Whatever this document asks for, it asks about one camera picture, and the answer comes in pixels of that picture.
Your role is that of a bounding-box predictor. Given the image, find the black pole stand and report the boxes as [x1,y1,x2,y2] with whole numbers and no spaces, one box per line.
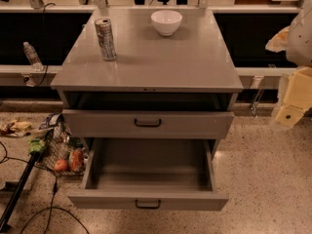
[0,153,40,233]

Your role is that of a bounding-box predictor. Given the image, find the wire basket with food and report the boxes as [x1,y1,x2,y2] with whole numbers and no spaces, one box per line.
[41,122,89,176]

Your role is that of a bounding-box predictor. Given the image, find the grey drawer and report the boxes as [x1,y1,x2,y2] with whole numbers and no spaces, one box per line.
[68,138,228,211]
[62,109,234,139]

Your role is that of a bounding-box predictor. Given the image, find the clear plastic water bottle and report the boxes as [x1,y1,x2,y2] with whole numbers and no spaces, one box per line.
[23,42,44,72]

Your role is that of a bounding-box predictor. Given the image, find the orange snack bag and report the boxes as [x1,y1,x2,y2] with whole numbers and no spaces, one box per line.
[69,149,84,172]

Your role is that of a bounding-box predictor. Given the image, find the grey top drawer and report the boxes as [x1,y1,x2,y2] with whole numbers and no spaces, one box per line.
[62,109,234,139]

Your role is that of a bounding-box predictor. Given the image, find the green sponge on pole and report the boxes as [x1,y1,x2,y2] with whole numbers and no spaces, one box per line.
[28,138,46,154]

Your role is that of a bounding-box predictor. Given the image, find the silver drink can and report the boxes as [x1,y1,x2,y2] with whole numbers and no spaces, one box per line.
[95,17,116,61]

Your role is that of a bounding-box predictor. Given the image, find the red apple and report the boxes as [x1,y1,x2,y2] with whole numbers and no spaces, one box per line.
[54,159,68,172]

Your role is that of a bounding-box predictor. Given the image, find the white ceramic bowl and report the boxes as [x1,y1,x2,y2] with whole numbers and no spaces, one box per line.
[151,10,183,36]

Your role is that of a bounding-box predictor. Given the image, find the black floor cable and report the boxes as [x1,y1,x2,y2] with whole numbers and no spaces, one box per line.
[0,141,90,234]

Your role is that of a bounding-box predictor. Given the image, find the crumpled snack wrappers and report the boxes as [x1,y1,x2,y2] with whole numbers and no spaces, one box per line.
[0,120,32,137]

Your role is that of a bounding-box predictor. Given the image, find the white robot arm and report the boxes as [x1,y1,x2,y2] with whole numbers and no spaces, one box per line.
[265,0,312,132]

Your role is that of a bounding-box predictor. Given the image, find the metal wall bracket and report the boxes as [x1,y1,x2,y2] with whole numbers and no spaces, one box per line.
[250,76,264,118]

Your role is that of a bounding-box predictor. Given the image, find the grey drawer cabinet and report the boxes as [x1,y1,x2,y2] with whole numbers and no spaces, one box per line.
[50,7,244,193]

